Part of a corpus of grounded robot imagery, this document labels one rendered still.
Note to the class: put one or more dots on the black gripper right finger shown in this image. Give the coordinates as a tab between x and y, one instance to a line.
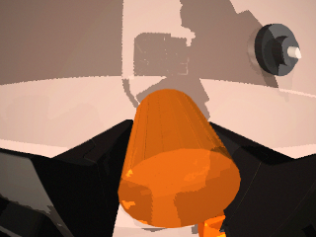
273	186

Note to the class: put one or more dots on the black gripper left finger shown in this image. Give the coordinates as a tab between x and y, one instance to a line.
76	189

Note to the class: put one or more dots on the orange knob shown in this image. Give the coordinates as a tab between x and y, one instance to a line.
176	172

